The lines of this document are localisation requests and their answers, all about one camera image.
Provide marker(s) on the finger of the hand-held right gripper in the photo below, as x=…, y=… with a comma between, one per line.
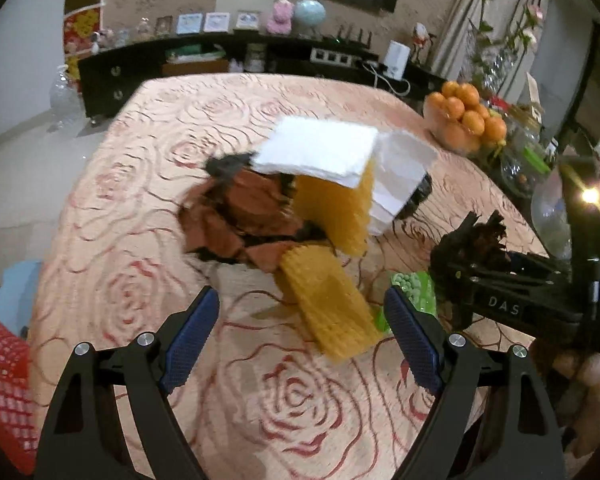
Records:
x=452, y=295
x=540, y=266

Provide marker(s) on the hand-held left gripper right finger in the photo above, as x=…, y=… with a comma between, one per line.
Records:
x=412, y=345

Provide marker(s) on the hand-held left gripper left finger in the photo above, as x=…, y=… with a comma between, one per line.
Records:
x=190, y=340

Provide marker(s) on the green snack packet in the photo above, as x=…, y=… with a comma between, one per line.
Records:
x=410, y=290

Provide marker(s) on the yellow foam fruit net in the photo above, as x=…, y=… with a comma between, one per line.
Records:
x=330, y=210
x=325, y=300

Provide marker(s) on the white paper sheet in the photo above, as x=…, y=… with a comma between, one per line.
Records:
x=400, y=175

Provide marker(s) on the brown paper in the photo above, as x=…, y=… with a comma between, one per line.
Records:
x=245, y=205

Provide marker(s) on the black plastic bag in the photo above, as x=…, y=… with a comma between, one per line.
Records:
x=225, y=166

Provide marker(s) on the red plastic basket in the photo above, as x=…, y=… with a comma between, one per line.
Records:
x=5, y=385

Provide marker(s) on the large white tissue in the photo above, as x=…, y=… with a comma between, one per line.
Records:
x=315, y=150

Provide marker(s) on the person's right hand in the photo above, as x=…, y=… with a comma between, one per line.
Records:
x=595, y=400

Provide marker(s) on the glass fruit bowl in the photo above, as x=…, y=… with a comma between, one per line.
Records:
x=447, y=135

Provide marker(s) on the bowl of oranges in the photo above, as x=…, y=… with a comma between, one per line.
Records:
x=460, y=105

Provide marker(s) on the blue stool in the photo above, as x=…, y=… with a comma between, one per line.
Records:
x=15, y=290

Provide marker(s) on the glass vase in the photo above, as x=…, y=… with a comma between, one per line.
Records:
x=500, y=72

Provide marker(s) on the white box device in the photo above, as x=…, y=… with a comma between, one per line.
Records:
x=397, y=60

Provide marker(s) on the beige curtain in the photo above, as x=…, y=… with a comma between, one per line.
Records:
x=460, y=35

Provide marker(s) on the red white figurine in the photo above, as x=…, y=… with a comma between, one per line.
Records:
x=422, y=40

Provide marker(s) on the white socket panel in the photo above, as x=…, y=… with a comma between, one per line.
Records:
x=331, y=56

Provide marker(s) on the clear water bottle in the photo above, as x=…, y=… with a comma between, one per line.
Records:
x=65, y=100

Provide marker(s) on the black router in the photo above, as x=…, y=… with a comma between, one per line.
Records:
x=350, y=43

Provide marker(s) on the black cabinet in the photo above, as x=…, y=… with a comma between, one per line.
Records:
x=130, y=75

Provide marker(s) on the shelf glass jar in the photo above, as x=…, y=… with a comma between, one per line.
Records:
x=256, y=57

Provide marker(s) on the pale blue globe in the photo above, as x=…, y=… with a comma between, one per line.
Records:
x=310, y=15

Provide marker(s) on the pink plush toy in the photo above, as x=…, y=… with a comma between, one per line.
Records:
x=281, y=17

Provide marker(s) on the small dark photo frame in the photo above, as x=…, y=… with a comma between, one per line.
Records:
x=164, y=25

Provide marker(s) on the red yellow wall poster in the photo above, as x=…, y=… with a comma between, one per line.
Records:
x=82, y=35

